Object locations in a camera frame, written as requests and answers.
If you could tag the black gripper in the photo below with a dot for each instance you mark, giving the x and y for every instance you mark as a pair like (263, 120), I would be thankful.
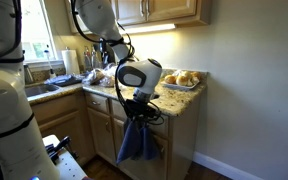
(142, 108)

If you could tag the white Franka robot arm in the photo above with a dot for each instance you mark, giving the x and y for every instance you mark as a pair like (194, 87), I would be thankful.
(4, 116)

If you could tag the wooden drawer front with hook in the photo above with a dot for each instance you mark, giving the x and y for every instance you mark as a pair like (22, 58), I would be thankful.
(164, 125)

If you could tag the blue hanging towel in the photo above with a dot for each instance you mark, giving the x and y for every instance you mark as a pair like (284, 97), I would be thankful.
(162, 160)

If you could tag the yellow onion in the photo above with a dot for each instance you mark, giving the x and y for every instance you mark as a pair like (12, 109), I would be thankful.
(185, 73)
(182, 80)
(196, 75)
(170, 79)

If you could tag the white tray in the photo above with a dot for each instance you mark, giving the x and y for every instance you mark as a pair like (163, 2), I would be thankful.
(179, 87)

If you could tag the small bagged brown bread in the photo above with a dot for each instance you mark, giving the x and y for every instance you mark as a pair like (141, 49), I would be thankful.
(109, 80)

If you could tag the large bagged brown bread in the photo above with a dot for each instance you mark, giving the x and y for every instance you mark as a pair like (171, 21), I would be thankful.
(93, 76)

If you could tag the clear spray bottle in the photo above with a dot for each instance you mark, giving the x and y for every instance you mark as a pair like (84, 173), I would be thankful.
(95, 60)
(87, 61)

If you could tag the wooden sink cabinet front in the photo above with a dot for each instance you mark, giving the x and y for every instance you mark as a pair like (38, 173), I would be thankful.
(64, 126)

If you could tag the black tools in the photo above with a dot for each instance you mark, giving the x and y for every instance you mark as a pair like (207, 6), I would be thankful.
(59, 148)

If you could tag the dark blue dish mat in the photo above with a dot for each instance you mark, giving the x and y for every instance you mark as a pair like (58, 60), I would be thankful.
(64, 80)

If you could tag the white paper towel roll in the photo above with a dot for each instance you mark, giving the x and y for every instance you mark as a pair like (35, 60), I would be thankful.
(70, 61)

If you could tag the white baseboard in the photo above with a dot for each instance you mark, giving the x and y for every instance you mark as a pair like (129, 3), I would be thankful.
(224, 166)

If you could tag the steel kitchen sink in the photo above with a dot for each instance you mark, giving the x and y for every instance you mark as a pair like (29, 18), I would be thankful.
(42, 89)

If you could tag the white dish wand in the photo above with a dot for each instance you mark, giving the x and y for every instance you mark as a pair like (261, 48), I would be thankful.
(50, 66)

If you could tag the wooden upper cabinets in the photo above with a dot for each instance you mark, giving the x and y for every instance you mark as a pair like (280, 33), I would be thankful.
(177, 10)

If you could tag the kitchen window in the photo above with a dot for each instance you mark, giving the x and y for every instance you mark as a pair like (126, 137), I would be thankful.
(34, 33)

